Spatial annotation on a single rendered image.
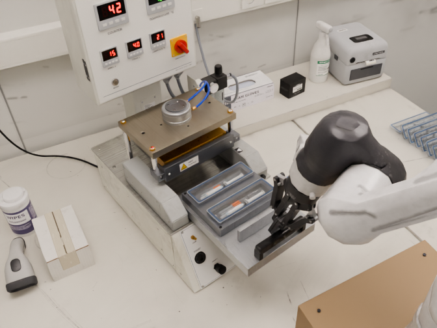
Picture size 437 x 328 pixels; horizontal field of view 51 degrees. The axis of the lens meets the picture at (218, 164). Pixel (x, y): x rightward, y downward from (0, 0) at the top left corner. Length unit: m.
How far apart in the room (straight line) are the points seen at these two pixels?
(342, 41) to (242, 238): 1.13
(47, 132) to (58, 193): 0.30
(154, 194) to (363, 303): 0.57
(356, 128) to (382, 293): 0.54
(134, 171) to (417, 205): 0.81
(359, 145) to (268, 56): 1.35
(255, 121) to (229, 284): 0.71
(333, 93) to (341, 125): 1.20
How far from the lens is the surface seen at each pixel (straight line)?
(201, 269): 1.27
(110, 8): 1.19
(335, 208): 0.73
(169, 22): 1.29
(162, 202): 1.17
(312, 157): 0.80
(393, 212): 0.69
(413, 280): 1.23
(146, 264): 1.37
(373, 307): 1.17
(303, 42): 2.14
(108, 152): 1.47
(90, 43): 1.20
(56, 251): 1.36
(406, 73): 2.73
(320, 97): 1.92
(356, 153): 0.77
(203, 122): 1.23
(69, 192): 1.64
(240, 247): 1.10
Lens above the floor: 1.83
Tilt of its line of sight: 41 degrees down
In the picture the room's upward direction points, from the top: 3 degrees counter-clockwise
